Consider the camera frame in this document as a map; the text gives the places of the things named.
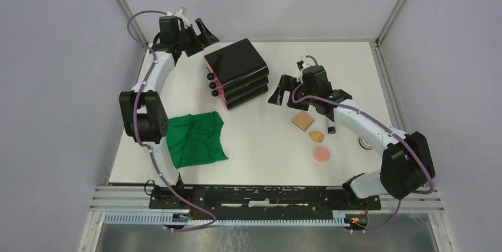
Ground orange teardrop makeup sponge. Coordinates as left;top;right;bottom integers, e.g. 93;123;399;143
309;131;324;143

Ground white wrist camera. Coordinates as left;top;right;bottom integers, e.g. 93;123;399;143
297;60;311;72
166;7;191;25

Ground tan square makeup sponge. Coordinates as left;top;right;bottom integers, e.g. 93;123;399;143
291;111;315;132

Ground pink bottom drawer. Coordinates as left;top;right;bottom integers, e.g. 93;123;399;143
211;88;228;107

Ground pink round makeup puff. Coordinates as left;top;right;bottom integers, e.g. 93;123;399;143
313;147;330;163

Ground pink drawer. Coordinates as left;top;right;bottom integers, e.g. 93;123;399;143
211;88;228;107
207;73;218;90
206;65;216;78

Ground round blue compact jar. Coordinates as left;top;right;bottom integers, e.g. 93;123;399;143
358;138;374;150

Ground pink top drawer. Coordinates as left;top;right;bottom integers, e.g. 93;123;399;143
206;65;216;78

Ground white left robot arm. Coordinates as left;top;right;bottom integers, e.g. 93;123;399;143
119;12;220;186

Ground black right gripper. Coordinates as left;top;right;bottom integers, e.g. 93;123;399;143
268;75;317;111

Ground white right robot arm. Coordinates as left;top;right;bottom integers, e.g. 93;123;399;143
268;65;435;209

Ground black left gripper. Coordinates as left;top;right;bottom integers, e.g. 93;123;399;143
176;18;219;57

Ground black drawer organizer box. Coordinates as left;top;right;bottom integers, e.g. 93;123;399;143
204;38;269;110

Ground green cloth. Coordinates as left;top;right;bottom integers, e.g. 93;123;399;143
166;111;228;169

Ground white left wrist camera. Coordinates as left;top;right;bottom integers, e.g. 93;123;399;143
166;7;191;25

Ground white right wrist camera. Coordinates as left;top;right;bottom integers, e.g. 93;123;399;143
297;60;311;72

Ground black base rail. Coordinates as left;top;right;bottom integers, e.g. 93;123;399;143
148;184;382;221

